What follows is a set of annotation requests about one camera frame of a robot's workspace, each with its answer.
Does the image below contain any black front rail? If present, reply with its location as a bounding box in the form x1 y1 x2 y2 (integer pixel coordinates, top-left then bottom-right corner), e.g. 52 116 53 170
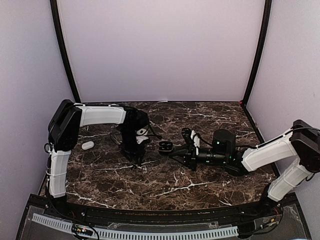
42 199 283 227

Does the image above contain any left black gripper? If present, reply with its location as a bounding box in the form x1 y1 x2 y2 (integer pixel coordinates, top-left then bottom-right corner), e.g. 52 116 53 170
118 124 146 166

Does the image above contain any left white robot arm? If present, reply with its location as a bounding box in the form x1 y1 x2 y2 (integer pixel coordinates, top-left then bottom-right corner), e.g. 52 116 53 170
47 99 149 218

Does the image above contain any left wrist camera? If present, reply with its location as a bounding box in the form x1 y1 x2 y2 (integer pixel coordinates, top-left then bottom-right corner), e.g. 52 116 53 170
136 128 149 145

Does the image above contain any white oval charging case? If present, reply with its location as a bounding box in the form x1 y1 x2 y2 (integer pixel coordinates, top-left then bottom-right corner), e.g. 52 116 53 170
81 141 95 151

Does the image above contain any right black frame post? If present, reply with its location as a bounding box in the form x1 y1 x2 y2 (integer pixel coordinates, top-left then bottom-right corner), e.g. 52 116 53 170
241 0 273 108

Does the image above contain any black earbud case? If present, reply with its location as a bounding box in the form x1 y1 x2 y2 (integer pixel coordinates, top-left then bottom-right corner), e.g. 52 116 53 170
158 141 174 155

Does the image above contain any white slotted cable duct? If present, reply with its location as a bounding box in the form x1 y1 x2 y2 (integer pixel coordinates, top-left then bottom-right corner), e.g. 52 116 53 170
31 213 239 240

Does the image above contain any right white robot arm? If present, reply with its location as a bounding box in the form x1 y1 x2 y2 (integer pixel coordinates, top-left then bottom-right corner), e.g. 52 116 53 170
168 119 320 217

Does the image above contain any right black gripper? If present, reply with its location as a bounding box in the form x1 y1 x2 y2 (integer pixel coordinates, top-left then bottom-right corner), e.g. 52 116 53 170
169 143 228 172

